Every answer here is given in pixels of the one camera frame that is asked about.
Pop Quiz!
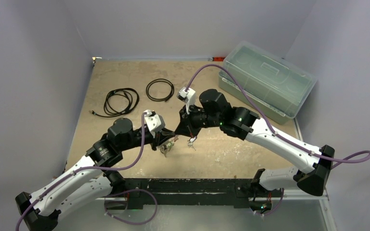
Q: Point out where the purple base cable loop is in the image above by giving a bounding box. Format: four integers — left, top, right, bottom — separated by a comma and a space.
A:
104, 190, 157, 226

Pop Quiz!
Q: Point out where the key with green tag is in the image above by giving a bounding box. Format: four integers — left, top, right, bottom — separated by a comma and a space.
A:
167, 142, 174, 149

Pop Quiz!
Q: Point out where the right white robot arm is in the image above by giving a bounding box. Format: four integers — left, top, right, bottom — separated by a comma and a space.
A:
175, 88, 335, 196

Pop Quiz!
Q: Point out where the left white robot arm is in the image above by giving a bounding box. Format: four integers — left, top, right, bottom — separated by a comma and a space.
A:
15, 114, 175, 231

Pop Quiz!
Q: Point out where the red orange clamp tool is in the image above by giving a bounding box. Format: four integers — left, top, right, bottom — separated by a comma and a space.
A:
208, 57, 225, 62

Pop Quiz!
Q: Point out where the large tangled black cable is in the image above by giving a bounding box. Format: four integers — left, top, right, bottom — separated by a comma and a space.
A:
90, 88, 140, 118

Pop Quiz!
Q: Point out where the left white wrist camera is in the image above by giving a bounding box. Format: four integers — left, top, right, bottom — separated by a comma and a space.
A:
143, 110, 165, 138

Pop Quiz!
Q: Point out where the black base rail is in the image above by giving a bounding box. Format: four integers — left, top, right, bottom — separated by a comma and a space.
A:
123, 178, 269, 209

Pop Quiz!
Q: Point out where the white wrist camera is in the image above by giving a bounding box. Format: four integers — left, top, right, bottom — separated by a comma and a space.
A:
177, 87, 196, 115
143, 110, 165, 138

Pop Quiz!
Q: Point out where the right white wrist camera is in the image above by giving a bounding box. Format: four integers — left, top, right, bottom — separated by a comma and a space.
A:
177, 87, 196, 115

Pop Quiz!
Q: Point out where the small coiled black cable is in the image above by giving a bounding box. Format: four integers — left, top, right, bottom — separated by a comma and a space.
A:
145, 78, 175, 103

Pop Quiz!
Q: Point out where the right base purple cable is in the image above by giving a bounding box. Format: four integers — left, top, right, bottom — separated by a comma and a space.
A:
252, 188, 285, 218

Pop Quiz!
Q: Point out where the clear lidded storage bin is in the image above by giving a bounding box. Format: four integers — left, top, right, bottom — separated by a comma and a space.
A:
219, 41, 317, 125

